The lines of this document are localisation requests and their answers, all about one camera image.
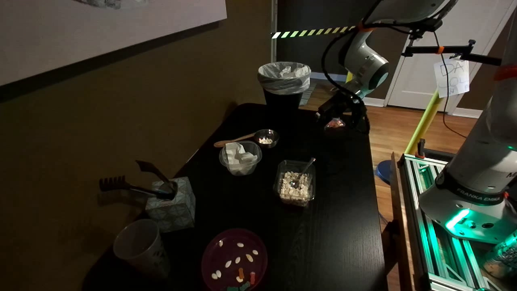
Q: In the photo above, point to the red candy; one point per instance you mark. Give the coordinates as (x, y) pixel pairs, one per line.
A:
(252, 277)

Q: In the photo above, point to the round clear plastic lunchbox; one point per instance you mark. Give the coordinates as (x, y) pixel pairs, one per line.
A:
(240, 159)

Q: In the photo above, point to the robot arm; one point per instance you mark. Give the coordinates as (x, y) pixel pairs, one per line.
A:
(476, 153)

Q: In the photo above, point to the small dark bowl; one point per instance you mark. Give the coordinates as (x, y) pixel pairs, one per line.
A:
(266, 138)

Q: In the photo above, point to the yellow pole stand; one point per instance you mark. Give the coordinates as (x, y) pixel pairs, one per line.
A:
(422, 123)

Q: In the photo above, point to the translucent plastic cup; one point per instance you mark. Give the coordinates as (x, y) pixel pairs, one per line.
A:
(139, 246)

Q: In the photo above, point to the white paper note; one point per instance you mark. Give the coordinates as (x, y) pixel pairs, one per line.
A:
(451, 77)

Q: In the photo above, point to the rectangular clear plastic lunchbox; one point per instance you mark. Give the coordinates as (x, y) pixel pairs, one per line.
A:
(295, 184)

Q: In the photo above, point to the printed can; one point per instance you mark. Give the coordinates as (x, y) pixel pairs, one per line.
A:
(501, 256)

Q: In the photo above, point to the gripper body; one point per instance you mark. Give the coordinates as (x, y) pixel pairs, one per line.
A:
(336, 106)

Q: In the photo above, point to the white door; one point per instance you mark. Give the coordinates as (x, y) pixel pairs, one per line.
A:
(420, 72)

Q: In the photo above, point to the small clear container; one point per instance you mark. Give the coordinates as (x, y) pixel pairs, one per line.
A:
(335, 123)

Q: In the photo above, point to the crumpled white tissue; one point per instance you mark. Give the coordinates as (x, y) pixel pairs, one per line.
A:
(238, 155)

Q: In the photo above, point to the green candy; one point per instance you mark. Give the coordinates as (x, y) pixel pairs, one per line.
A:
(243, 286)

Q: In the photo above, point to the patterned tissue box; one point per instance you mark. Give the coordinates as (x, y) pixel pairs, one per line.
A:
(171, 206)

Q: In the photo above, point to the purple plate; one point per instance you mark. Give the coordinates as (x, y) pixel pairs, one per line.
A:
(234, 258)

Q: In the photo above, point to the wooden spoon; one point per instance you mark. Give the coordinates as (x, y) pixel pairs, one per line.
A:
(232, 141)

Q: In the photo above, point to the black kitchen tongs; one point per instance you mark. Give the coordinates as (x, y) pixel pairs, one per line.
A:
(139, 188)

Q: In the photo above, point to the silver spoon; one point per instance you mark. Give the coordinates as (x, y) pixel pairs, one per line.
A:
(305, 168)

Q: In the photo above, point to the framed wall picture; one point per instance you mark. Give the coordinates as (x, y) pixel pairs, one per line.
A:
(101, 28)

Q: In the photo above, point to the black bin with white liner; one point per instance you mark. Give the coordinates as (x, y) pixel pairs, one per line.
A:
(284, 81)

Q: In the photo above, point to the yellow black striped tape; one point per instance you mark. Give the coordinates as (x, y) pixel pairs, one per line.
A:
(311, 32)

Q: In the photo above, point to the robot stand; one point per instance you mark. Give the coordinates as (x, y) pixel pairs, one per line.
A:
(428, 242)

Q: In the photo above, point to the heap of pale cereal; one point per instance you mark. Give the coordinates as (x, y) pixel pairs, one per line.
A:
(295, 190)

